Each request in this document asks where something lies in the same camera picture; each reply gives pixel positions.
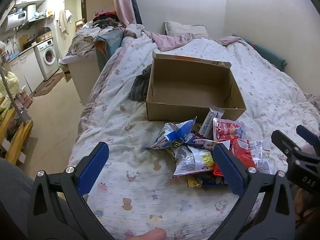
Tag patterned floor rug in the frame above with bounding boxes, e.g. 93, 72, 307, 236
34, 71, 65, 98

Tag white kitchen cabinets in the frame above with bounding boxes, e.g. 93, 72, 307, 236
9, 47, 45, 93

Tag person's left hand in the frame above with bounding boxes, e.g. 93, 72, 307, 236
125, 228, 167, 240

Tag small brown carton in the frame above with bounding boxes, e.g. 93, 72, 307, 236
36, 31, 53, 43

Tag cardboard box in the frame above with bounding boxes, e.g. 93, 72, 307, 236
146, 51, 247, 123

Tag grey patterned pillow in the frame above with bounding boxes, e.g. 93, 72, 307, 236
164, 21, 209, 39

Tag dark clothes pile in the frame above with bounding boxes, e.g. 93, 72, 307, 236
92, 11, 121, 29

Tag teal orange cushion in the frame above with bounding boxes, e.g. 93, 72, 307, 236
94, 30, 123, 73

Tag blue white snack packet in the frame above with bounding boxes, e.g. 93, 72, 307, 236
146, 117, 198, 150

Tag white snack packet red end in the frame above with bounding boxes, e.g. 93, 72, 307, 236
199, 105, 225, 138

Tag hanging white towel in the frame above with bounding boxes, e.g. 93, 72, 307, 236
58, 9, 73, 35

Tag white cylinder tank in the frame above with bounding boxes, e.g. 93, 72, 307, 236
26, 4, 37, 22

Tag yellow wooden rack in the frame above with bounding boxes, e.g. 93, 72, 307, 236
0, 97, 34, 165

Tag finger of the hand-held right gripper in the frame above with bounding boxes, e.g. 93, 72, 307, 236
296, 124, 320, 155
271, 129, 304, 160

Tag white storage cabinet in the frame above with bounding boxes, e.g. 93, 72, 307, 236
59, 52, 100, 105

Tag pink blanket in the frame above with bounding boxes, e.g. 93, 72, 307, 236
125, 24, 242, 52

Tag red white cartoon snack packet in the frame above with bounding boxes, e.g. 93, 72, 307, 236
212, 117, 247, 141

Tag white water heater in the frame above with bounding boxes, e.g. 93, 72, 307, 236
5, 11, 29, 30

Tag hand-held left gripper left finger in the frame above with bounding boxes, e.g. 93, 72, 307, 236
27, 142, 115, 240

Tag person's right hand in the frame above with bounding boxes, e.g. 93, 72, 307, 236
293, 187, 320, 228

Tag grey striped cloth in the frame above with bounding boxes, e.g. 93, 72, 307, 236
130, 65, 153, 103

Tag plain red snack packet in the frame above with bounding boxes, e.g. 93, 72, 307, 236
214, 139, 256, 178

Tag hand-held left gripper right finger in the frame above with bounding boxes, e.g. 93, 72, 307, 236
207, 142, 297, 240

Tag white washing machine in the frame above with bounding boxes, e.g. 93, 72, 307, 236
34, 39, 60, 81

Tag metal pole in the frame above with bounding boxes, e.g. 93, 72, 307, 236
0, 62, 32, 127

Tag crumpled white sheets pile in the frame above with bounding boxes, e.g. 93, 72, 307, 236
66, 26, 110, 57

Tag black vertical post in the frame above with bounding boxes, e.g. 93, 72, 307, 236
126, 0, 143, 25

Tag teal bed bolster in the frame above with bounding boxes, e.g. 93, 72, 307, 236
232, 34, 288, 72

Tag small pink white snack packet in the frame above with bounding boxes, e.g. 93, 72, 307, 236
195, 139, 230, 150

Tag pale yellow duvet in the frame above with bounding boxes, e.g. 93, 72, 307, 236
0, 71, 20, 115

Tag pink curtain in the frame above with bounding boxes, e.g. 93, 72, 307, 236
112, 0, 137, 27

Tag person's grey trouser leg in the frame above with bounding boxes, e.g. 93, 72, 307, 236
0, 157, 35, 240

